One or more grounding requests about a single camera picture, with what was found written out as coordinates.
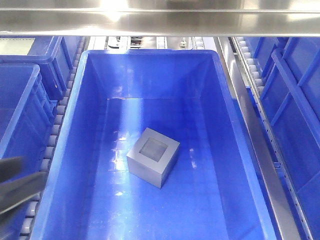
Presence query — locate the white roller track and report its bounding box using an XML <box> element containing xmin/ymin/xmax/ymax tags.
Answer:
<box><xmin>234</xmin><ymin>37</ymin><xmax>265</xmax><ymax>96</ymax></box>
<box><xmin>19</xmin><ymin>36</ymin><xmax>90</xmax><ymax>240</ymax></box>

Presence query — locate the gray hollow cube base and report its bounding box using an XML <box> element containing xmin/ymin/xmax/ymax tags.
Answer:
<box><xmin>126</xmin><ymin>127</ymin><xmax>180</xmax><ymax>189</ymax></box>

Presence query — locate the large blue target bin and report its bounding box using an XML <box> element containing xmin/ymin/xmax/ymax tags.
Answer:
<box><xmin>30</xmin><ymin>49</ymin><xmax>276</xmax><ymax>240</ymax></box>

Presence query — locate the blue bin left rear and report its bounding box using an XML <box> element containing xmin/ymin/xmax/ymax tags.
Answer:
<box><xmin>0</xmin><ymin>35</ymin><xmax>86</xmax><ymax>101</ymax></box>

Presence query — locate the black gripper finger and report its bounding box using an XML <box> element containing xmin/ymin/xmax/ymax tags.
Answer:
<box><xmin>0</xmin><ymin>156</ymin><xmax>23</xmax><ymax>182</ymax></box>
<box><xmin>0</xmin><ymin>171</ymin><xmax>48</xmax><ymax>215</ymax></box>

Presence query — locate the white roller track right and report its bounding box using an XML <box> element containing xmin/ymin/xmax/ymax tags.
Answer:
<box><xmin>234</xmin><ymin>37</ymin><xmax>265</xmax><ymax>96</ymax></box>

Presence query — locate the steel divider rail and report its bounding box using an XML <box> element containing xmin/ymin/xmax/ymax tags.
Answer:
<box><xmin>214</xmin><ymin>37</ymin><xmax>313</xmax><ymax>240</ymax></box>

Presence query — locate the blue bin left near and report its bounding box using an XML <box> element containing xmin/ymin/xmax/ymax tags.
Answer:
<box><xmin>0</xmin><ymin>63</ymin><xmax>56</xmax><ymax>162</ymax></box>

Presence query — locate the blue bin right near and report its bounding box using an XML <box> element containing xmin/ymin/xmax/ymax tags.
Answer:
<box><xmin>260</xmin><ymin>37</ymin><xmax>320</xmax><ymax>240</ymax></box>

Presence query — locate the white roller track left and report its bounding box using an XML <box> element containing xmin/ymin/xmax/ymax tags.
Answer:
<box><xmin>19</xmin><ymin>36</ymin><xmax>90</xmax><ymax>240</ymax></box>

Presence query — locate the steel shelf beam overhead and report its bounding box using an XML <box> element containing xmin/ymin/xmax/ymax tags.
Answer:
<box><xmin>0</xmin><ymin>0</ymin><xmax>320</xmax><ymax>37</ymax></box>

